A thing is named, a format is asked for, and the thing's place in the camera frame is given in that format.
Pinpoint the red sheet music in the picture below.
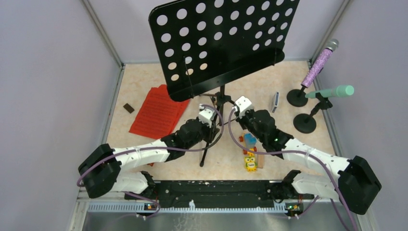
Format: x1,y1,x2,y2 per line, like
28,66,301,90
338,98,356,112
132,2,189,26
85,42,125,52
129,84,190,139

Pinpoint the black music stand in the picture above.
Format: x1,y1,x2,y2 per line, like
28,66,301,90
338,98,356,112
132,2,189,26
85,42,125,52
148,0,301,167

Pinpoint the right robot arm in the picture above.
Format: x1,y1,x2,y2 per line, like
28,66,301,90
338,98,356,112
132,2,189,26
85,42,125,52
229,106,382,215

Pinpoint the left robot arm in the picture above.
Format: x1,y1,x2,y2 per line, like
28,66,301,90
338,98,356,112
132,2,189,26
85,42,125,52
76,118,223,199

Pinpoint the toy block car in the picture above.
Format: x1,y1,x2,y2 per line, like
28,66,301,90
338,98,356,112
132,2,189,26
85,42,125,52
239,133,257,152

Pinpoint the wooden block near owl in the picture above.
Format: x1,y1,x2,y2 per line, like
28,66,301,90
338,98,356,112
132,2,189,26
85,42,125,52
257,154,265,168

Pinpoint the yellow owl block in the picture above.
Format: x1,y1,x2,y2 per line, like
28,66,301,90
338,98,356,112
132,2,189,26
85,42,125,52
244,155,257,172

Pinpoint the black round mic stand rear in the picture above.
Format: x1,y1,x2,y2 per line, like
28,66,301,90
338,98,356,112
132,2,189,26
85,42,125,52
286,86,308,107

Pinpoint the black round mic stand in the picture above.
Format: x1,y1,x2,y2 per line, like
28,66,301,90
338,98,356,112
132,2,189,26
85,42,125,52
286,86,308,107
293,94,333,134

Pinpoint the black round mic stand front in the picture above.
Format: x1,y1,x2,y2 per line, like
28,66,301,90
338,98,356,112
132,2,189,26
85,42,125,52
293,94,333,134

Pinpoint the purple glitter microphone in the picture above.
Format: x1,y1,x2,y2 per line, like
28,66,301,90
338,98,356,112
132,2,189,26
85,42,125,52
301,39,339,88

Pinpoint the dark brown small block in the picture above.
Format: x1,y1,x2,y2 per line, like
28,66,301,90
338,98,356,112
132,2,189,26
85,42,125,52
123,103,135,114

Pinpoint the green microphone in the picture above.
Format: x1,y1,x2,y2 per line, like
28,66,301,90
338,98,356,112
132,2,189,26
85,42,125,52
305,85,355,99

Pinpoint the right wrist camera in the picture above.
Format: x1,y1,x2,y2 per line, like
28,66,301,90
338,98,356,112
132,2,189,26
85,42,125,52
232,96,254,118

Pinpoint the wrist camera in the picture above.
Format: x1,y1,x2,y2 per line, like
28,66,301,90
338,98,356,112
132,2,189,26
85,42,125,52
198,103,217,128
232,96,254,118

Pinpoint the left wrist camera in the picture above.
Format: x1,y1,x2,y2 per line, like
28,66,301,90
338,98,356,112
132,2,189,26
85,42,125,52
198,103,217,128

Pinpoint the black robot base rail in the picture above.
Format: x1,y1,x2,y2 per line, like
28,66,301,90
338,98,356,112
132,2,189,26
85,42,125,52
141,180,314,208

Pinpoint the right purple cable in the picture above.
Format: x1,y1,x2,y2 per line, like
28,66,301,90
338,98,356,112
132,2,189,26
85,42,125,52
227,106,359,231

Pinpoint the purple cable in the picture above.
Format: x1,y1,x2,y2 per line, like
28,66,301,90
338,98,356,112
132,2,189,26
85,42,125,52
227,106,359,231
76,103,225,220

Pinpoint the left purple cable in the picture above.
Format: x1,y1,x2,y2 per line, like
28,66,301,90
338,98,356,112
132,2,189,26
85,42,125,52
76,103,225,220

